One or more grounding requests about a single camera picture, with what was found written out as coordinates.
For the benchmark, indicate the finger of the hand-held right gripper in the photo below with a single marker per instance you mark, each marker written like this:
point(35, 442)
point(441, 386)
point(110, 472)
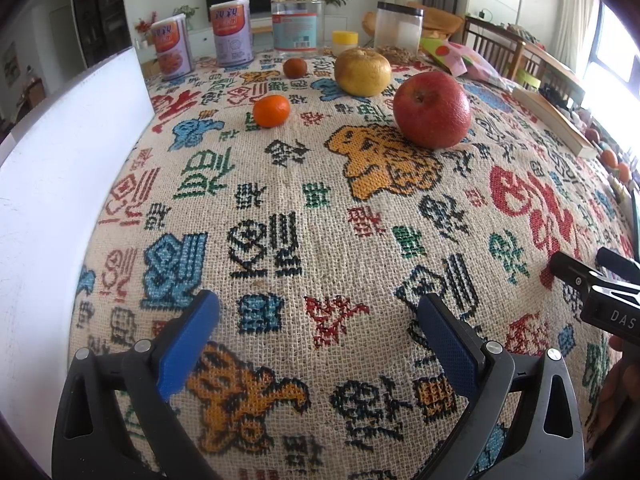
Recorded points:
point(617, 262)
point(572, 270)

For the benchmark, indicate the dark display cabinet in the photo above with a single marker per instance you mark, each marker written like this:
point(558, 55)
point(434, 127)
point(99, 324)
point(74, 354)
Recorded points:
point(97, 5)

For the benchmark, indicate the pink snack bag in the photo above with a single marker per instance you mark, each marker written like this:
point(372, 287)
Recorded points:
point(457, 57)

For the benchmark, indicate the red apple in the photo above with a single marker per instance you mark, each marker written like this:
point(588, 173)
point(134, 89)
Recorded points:
point(432, 110)

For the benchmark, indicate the thick orange-cover book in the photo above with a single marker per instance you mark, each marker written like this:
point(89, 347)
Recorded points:
point(555, 120)

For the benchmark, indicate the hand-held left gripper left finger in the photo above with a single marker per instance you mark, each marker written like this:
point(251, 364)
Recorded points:
point(187, 345)

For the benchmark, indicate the clear jar with nuts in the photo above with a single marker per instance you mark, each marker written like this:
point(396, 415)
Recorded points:
point(397, 30)

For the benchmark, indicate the person's right hand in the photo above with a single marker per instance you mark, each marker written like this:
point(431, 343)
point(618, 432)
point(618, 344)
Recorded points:
point(622, 385)

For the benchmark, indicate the small reddish-brown fruit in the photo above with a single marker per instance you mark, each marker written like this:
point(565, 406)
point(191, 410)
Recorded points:
point(295, 68)

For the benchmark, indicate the white cardboard box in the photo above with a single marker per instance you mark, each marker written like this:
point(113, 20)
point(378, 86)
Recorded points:
point(60, 185)

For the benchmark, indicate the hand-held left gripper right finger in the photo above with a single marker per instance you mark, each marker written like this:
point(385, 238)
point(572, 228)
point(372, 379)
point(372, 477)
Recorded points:
point(450, 355)

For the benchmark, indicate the small yellow-lid jar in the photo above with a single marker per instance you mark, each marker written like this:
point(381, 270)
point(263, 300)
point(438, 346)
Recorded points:
point(345, 42)

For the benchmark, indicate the black bag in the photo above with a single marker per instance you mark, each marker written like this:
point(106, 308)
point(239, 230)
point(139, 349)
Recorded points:
point(552, 96)

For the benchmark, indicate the wooden slatted chair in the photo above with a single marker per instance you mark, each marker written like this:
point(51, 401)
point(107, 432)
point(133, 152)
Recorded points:
point(492, 42)

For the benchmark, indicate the red fruit in basket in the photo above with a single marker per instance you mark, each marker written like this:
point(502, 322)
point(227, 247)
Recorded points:
point(592, 135)

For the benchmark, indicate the small orange mandarin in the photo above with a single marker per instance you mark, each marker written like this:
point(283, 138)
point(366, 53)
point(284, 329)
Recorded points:
point(271, 111)

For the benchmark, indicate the leafy green potted plant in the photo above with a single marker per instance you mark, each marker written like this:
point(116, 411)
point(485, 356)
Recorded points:
point(186, 11)

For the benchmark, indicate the printed woven tablecloth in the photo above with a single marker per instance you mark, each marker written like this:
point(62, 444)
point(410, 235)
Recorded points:
point(320, 240)

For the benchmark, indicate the yellow asian pear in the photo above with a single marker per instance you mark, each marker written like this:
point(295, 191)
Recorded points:
point(362, 72)

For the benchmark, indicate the clear jar with blue label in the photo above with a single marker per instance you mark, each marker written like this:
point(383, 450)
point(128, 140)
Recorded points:
point(295, 25)

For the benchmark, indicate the red flower plant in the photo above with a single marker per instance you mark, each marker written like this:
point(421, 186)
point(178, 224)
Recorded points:
point(146, 30)

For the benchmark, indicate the orange in basket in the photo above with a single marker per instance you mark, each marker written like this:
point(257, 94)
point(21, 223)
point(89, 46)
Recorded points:
point(608, 157)
point(623, 172)

